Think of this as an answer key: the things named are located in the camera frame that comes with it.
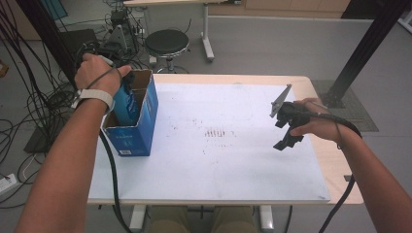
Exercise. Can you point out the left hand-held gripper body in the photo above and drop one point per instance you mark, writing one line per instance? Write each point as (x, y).
(119, 39)

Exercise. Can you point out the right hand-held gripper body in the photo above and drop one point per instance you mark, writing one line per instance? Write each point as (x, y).
(294, 115)

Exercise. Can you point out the blue detergent bottle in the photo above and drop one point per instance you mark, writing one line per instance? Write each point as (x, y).
(128, 106)

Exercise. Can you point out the blue cardboard box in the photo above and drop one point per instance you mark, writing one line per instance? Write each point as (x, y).
(136, 139)

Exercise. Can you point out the person's right hand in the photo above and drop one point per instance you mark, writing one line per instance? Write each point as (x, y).
(324, 129)

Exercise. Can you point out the person's left hand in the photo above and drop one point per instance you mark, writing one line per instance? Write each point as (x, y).
(97, 74)

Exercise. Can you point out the white wristwatch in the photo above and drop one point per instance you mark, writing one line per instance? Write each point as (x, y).
(97, 94)

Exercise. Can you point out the black equipment box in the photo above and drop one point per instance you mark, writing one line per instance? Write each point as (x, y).
(76, 37)

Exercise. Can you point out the black round stool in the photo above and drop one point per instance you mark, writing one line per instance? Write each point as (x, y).
(166, 42)

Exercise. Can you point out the dark grid floor mat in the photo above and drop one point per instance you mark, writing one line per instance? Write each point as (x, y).
(359, 113)

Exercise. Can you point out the white table sheet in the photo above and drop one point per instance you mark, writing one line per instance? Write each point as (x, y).
(226, 168)

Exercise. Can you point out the teal panel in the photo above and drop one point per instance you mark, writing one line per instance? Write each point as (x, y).
(53, 8)

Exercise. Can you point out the white table leg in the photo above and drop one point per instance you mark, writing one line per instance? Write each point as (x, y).
(137, 218)
(266, 218)

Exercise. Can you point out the white background desk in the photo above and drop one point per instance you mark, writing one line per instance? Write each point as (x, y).
(206, 32)

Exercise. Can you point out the black bar under table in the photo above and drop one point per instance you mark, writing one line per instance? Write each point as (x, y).
(201, 212)

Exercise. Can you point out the white power strip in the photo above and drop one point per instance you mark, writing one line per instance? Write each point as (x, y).
(6, 184)

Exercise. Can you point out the small dark table bracket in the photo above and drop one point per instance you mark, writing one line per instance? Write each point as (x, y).
(348, 178)

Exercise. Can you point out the black slanted frame post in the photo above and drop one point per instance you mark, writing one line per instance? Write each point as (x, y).
(47, 39)
(369, 48)

